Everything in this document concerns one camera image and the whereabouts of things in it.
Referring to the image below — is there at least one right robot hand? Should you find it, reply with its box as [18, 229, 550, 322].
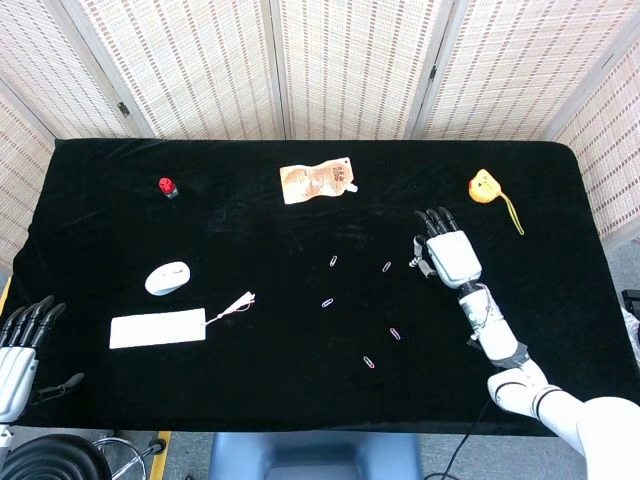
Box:
[412, 206, 483, 289]

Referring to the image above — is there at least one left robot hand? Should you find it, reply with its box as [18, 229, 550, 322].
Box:
[0, 294, 85, 425]

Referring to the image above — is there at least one blue gray robot base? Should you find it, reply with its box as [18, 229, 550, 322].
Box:
[208, 430, 424, 480]

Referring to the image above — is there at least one yellow duck tape measure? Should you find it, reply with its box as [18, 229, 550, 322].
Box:
[468, 168, 526, 237]

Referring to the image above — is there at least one chrome stool base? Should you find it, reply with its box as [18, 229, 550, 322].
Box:
[94, 432, 169, 480]

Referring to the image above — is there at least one white bookmark with tassel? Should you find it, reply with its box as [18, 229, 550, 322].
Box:
[108, 291, 257, 350]

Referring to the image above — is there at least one white oval computer mouse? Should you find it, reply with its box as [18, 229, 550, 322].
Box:
[144, 260, 192, 297]

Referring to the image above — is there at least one woven folding screen panel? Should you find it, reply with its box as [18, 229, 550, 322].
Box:
[64, 0, 282, 141]
[272, 0, 451, 141]
[553, 39, 640, 247]
[0, 0, 139, 140]
[0, 84, 57, 271]
[418, 0, 640, 141]

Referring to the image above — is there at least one gray white bundle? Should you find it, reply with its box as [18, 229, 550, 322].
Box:
[622, 289, 640, 349]

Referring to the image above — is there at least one black velvet tablecloth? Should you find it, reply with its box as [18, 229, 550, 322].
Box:
[0, 138, 640, 442]

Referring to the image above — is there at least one black corrugated hose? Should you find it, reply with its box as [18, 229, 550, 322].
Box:
[0, 433, 112, 480]

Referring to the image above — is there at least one black cable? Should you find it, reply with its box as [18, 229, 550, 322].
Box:
[439, 394, 490, 480]

